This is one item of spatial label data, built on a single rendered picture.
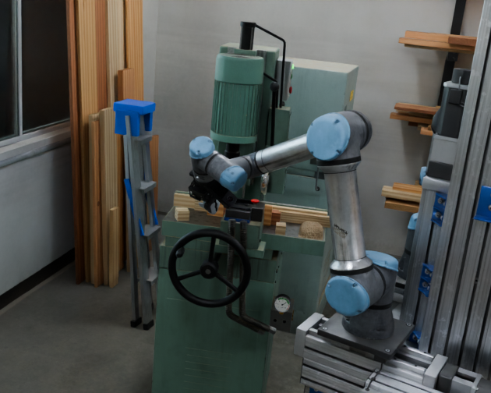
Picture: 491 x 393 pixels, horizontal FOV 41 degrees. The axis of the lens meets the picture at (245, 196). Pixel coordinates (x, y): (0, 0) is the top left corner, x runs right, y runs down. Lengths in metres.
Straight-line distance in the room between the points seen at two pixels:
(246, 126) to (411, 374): 1.03
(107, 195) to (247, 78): 1.69
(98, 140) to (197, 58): 1.42
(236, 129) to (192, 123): 2.61
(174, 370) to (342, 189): 1.25
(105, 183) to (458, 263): 2.32
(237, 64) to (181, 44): 2.62
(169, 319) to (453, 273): 1.12
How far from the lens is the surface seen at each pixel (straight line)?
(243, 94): 2.37
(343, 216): 1.74
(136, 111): 3.25
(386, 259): 1.90
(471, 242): 1.97
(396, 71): 4.64
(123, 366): 3.25
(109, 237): 3.93
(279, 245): 2.40
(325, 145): 1.70
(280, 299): 2.42
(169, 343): 2.64
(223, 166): 1.94
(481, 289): 2.01
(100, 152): 3.77
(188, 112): 4.99
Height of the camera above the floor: 1.72
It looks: 17 degrees down
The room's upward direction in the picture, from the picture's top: 5 degrees clockwise
